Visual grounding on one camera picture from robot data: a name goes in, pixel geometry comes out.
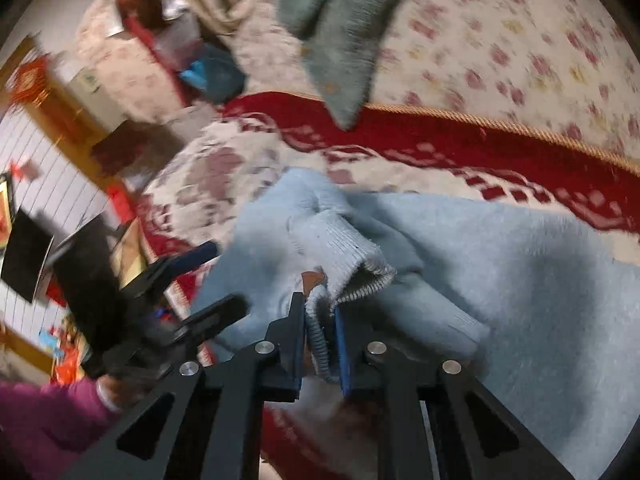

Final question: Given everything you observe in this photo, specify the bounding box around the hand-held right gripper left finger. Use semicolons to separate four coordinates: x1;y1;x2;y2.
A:
65;292;307;480

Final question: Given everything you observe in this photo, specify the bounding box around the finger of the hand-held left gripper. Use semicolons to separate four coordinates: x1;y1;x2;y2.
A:
132;240;221;293
172;294;250;350

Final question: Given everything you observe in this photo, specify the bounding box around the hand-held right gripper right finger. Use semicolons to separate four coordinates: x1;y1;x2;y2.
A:
335;307;573;480

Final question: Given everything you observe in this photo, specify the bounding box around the person's left forearm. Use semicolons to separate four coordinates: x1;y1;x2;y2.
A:
0;375;151;480

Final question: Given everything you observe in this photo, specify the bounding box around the dark panel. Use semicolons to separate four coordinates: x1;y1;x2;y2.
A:
52;215;123;361

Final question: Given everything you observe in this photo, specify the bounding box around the dark brown box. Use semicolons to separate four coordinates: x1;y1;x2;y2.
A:
92;120;183;181

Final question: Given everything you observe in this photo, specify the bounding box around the black flat screen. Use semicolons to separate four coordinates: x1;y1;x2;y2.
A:
0;207;54;303

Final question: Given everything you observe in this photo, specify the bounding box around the blue plastic bag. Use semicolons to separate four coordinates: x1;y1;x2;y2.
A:
179;45;248;103

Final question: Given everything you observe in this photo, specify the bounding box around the framed picture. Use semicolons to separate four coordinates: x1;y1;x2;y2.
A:
0;172;16;248

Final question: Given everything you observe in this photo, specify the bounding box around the red hanging decoration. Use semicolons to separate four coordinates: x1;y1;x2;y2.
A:
10;57;53;108

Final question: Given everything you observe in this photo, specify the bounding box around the red floral blanket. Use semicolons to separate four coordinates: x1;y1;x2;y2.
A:
135;91;640;480

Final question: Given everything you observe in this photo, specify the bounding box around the dark red bag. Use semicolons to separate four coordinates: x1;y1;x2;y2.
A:
116;0;168;36

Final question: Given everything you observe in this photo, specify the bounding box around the green fuzzy blanket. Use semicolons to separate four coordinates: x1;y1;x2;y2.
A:
276;0;418;131

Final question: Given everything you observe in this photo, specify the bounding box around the floral bed sheet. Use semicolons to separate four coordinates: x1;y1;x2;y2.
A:
75;0;640;171

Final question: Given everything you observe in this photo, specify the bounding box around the wooden door frame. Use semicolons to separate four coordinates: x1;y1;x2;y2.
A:
0;35;126;196

